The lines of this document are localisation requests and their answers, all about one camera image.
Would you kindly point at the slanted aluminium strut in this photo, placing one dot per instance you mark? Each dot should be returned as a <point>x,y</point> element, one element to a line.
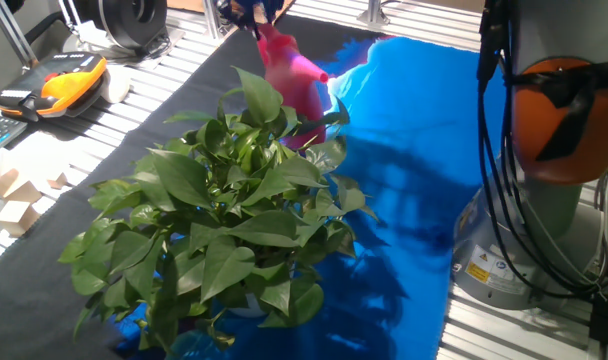
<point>14,35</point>

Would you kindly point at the black box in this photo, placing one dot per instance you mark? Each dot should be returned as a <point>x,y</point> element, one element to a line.
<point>606,320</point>

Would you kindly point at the small wooden block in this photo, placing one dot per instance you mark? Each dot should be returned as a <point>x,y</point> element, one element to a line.
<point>59,181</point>

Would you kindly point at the pink plastic watering can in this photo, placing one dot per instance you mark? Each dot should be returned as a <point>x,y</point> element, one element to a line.
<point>294,85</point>

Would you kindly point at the orange black teach pendant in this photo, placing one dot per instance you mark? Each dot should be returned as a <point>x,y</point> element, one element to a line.
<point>69,85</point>

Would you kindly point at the large wooden block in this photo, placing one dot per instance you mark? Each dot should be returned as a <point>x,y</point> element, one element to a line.
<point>16,217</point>
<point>19,189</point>

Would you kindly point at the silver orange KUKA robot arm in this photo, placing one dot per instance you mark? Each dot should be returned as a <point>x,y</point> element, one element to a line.
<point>559,25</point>

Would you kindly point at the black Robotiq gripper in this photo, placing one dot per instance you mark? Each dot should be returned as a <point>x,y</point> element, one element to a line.
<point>249,9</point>

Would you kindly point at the green leafy pothos plant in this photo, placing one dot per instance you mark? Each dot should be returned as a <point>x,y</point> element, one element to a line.
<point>219,220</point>

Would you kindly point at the aluminium post with bracket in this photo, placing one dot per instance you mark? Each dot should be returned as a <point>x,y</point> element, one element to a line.
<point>374,12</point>

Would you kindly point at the white plant pot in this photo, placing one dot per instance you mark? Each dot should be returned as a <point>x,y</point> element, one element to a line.
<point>246,309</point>

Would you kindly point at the aluminium frame post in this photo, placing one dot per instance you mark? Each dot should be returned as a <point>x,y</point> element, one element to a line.
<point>211,17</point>

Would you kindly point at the white rounded object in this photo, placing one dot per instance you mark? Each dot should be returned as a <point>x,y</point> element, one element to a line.
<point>115,85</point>

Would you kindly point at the blue black printed cloth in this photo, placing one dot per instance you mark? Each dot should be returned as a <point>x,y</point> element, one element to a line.
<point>409,150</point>

